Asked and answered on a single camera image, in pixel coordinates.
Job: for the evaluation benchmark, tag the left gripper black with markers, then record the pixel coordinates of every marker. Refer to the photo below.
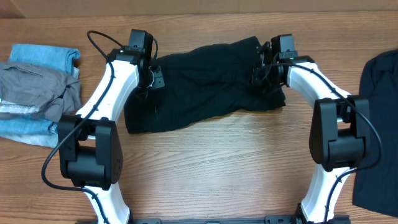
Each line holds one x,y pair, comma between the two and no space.
157,71

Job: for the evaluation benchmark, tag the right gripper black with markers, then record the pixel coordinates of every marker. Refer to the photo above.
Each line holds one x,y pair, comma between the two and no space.
259,78

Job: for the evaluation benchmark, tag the black shorts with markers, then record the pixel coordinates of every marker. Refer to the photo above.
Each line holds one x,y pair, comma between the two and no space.
209,81

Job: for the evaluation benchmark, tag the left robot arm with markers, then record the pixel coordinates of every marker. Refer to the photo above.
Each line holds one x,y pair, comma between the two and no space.
89,147

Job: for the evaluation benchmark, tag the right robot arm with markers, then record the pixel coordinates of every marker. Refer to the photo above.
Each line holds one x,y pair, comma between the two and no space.
340,132

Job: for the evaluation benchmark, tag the folded grey shorts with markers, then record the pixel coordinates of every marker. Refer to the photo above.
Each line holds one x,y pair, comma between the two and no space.
37,92

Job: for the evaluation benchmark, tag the folded blue jeans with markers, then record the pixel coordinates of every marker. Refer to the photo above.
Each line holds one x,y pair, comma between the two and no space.
39,132

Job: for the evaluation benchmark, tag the dark navy garment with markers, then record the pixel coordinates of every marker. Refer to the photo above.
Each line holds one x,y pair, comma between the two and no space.
376,189

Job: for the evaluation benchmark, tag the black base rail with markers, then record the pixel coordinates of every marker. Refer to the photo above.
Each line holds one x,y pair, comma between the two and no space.
211,221

